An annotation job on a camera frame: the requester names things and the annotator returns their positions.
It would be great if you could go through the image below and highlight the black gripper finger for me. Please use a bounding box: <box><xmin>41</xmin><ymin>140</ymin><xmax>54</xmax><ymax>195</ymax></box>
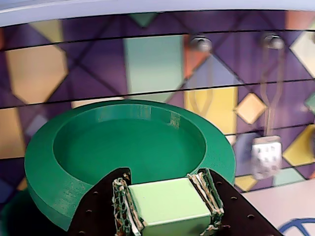
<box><xmin>65</xmin><ymin>167</ymin><xmax>146</xmax><ymax>236</ymax></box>
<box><xmin>187</xmin><ymin>168</ymin><xmax>283</xmax><ymax>236</ymax></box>

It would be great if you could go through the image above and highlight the green round bowl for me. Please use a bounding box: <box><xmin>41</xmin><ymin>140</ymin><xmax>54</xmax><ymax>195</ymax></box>
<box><xmin>24</xmin><ymin>98</ymin><xmax>236</xmax><ymax>236</ymax></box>

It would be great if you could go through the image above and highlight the steel toy slotted spatula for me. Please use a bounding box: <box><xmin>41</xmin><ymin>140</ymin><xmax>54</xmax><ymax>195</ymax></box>
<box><xmin>251</xmin><ymin>46</ymin><xmax>284</xmax><ymax>181</ymax></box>

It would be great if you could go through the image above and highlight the green round container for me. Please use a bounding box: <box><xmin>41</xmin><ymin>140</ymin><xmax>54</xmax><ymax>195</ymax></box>
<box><xmin>0</xmin><ymin>190</ymin><xmax>71</xmax><ymax>236</ymax></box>

